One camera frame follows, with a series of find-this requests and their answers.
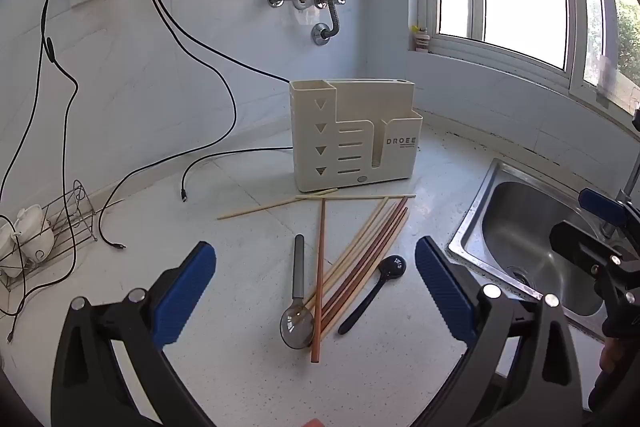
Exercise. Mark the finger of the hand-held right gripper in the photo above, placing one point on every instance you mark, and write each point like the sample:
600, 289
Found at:
580, 247
602, 207

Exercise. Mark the light bamboo chopstick pair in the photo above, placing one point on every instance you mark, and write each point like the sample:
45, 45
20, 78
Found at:
260, 207

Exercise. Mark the stainless steel sink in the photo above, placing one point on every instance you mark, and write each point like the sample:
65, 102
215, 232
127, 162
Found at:
525, 227

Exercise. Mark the person's right hand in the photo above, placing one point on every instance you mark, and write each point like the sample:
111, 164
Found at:
609, 357

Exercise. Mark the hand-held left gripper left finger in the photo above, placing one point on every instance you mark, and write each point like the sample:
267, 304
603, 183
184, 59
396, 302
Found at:
187, 292

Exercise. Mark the sink drain strainer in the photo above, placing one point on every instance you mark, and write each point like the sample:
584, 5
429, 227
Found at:
519, 276

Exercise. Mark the dark navy spoon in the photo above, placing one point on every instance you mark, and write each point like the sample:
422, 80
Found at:
392, 268

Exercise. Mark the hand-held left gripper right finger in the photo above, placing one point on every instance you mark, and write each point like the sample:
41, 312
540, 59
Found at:
445, 292

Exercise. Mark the cream plastic utensil holder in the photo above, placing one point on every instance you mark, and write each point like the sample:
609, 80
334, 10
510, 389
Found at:
350, 147

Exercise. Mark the reddish brown chopstick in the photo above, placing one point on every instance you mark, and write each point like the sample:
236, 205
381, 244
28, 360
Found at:
378, 237
320, 267
380, 247

